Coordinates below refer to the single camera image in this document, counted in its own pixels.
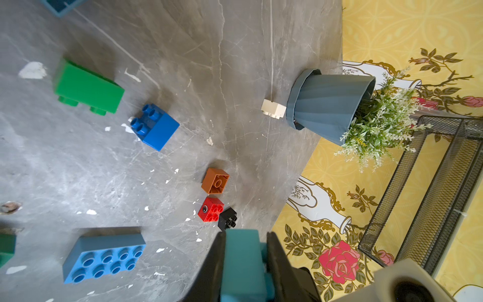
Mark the green 2x4 brick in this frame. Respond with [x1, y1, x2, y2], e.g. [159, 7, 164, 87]
[0, 234, 16, 268]

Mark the light blue 2x4 brick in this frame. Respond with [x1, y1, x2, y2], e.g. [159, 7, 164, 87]
[62, 234, 146, 284]

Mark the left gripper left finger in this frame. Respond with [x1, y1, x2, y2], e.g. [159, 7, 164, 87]
[181, 232, 226, 302]

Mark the teal 2x2 brick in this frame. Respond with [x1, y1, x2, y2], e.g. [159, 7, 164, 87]
[220, 229, 275, 301]

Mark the red 2x2 brick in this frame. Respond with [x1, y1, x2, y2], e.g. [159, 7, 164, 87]
[197, 197, 225, 222]

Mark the light blue 2x2 brick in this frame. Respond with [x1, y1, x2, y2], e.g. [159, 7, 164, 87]
[40, 0, 86, 18]

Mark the potted plant grey pot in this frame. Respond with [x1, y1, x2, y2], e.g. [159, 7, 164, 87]
[285, 67, 433, 172]

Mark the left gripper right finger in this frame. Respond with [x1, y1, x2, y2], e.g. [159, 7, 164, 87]
[267, 232, 321, 301]

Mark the black 2x2 brick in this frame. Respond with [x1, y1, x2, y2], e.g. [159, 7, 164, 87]
[218, 208, 237, 232]

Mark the dark blue 2x2 brick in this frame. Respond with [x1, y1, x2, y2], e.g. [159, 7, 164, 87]
[130, 104, 179, 152]

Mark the green 2x2 brick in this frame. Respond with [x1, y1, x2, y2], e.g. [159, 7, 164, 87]
[53, 59, 125, 116]

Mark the orange 2x2 brick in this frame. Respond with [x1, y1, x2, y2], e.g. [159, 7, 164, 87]
[201, 167, 230, 195]

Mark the white small brick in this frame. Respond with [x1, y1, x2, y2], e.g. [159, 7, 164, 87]
[261, 99, 286, 119]

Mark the black wire mesh basket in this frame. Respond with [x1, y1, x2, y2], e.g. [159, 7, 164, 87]
[358, 115, 482, 277]

